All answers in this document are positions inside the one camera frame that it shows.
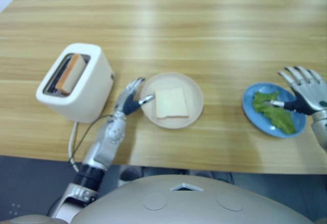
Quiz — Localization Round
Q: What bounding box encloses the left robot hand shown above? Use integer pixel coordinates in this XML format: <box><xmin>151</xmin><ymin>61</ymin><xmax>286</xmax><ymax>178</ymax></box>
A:
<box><xmin>115</xmin><ymin>77</ymin><xmax>155</xmax><ymax>116</ymax></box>

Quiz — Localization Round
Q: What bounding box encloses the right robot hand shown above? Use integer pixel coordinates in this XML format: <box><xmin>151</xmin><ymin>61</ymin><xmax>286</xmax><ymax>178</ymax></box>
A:
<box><xmin>264</xmin><ymin>65</ymin><xmax>327</xmax><ymax>116</ymax></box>

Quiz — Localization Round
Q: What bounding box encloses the green lettuce leaf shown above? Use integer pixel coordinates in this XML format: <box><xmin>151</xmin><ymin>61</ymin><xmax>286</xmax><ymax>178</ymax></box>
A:
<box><xmin>252</xmin><ymin>90</ymin><xmax>296</xmax><ymax>135</ymax></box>

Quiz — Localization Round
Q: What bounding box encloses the bread slice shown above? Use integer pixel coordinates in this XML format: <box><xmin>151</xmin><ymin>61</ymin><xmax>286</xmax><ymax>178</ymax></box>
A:
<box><xmin>55</xmin><ymin>53</ymin><xmax>87</xmax><ymax>96</ymax></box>
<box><xmin>154</xmin><ymin>87</ymin><xmax>190</xmax><ymax>120</ymax></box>

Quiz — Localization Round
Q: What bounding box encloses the cream toaster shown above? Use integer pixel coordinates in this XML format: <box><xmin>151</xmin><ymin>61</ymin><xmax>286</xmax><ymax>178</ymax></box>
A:
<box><xmin>35</xmin><ymin>42</ymin><xmax>115</xmax><ymax>124</ymax></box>

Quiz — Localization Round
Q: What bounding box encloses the beige round plate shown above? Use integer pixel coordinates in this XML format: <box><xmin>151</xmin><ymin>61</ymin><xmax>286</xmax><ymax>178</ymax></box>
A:
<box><xmin>139</xmin><ymin>72</ymin><xmax>204</xmax><ymax>130</ymax></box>

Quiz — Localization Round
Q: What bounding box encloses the blue round plate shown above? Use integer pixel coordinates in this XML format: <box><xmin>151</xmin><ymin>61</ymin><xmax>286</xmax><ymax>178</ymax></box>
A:
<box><xmin>242</xmin><ymin>82</ymin><xmax>307</xmax><ymax>139</ymax></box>

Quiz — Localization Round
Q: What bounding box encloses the robot body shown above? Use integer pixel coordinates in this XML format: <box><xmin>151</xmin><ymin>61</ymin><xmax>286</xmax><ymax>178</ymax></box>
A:
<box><xmin>66</xmin><ymin>174</ymin><xmax>314</xmax><ymax>224</ymax></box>

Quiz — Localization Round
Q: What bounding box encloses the black cable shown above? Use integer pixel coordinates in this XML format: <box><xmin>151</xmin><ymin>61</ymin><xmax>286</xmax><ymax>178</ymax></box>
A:
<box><xmin>71</xmin><ymin>115</ymin><xmax>115</xmax><ymax>158</ymax></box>

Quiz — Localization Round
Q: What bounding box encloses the white cord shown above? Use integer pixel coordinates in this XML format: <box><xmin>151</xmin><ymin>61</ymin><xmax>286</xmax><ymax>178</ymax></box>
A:
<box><xmin>68</xmin><ymin>121</ymin><xmax>80</xmax><ymax>172</ymax></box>

